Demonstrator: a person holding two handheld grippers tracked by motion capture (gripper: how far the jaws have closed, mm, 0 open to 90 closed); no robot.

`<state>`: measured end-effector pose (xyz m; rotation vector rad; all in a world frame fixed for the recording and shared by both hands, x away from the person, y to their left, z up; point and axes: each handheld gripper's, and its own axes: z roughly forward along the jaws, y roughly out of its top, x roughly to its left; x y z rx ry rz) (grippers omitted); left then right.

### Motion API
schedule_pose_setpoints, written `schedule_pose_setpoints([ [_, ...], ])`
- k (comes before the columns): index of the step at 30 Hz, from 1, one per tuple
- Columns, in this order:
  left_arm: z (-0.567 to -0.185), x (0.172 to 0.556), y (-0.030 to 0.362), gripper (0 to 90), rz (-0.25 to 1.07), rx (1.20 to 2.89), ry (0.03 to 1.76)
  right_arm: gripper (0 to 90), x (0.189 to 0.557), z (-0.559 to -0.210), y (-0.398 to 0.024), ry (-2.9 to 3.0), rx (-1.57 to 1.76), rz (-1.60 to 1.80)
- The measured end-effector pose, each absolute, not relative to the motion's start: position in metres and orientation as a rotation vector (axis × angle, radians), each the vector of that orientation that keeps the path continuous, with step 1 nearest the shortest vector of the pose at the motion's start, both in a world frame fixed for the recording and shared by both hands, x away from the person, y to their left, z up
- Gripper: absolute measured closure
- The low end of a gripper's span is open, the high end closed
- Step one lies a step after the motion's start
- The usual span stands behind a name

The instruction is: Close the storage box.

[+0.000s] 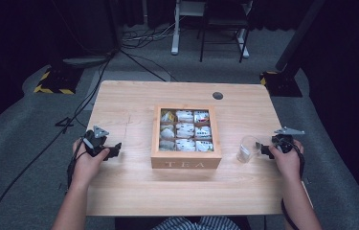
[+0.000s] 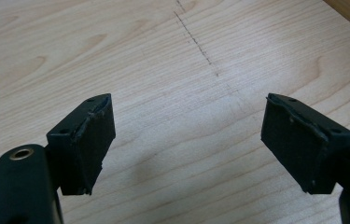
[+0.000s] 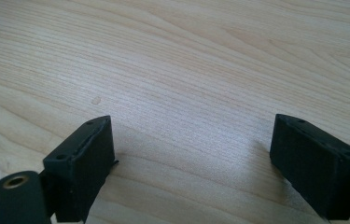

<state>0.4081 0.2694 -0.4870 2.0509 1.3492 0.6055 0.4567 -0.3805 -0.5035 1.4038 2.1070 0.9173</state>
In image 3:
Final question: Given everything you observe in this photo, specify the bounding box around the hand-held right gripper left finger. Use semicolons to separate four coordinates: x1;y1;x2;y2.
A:
42;115;119;224

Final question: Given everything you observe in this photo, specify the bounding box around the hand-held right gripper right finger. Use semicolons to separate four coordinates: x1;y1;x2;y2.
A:
269;113;350;221

